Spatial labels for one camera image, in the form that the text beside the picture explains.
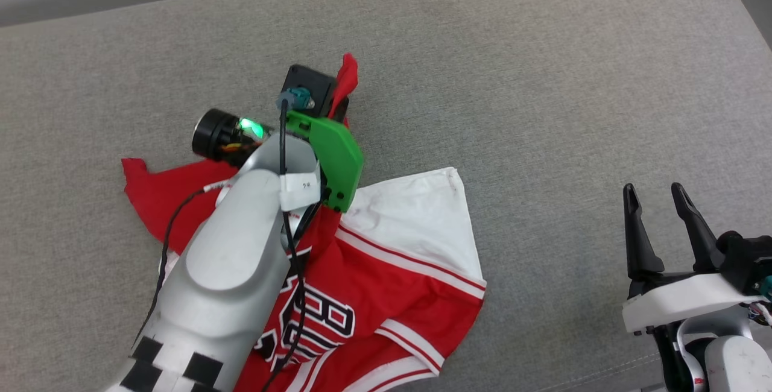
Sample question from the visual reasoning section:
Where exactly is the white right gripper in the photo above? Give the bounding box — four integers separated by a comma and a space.
621, 183, 762, 335

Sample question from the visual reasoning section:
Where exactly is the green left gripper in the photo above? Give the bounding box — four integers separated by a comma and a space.
192, 97, 365, 213

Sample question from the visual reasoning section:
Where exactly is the red white basketball jersey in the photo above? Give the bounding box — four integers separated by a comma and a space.
121, 53, 487, 392

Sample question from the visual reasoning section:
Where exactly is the black cable with teal connector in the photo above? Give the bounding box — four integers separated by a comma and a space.
748, 276, 772, 326
259, 87, 316, 392

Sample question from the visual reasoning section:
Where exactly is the white paper cable tag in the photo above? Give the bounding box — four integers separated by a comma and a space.
278, 160, 322, 212

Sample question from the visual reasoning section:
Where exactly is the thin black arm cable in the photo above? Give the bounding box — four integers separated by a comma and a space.
130, 180, 235, 350

